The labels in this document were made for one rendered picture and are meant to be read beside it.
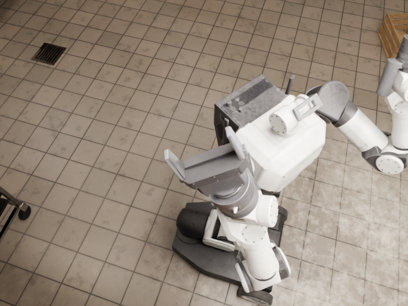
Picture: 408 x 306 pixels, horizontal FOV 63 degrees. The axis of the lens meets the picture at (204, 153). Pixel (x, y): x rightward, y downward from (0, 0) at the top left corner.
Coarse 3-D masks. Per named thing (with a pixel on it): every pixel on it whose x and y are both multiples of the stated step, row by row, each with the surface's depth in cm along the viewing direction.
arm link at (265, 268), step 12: (252, 252) 75; (264, 252) 75; (276, 252) 87; (252, 264) 78; (264, 264) 77; (276, 264) 81; (252, 276) 83; (264, 276) 79; (276, 276) 82; (288, 276) 85
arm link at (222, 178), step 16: (192, 160) 59; (208, 160) 58; (224, 160) 57; (240, 160) 55; (192, 176) 57; (208, 176) 55; (224, 176) 56; (240, 176) 57; (208, 192) 60; (224, 192) 60; (240, 192) 60; (224, 208) 62; (240, 208) 62
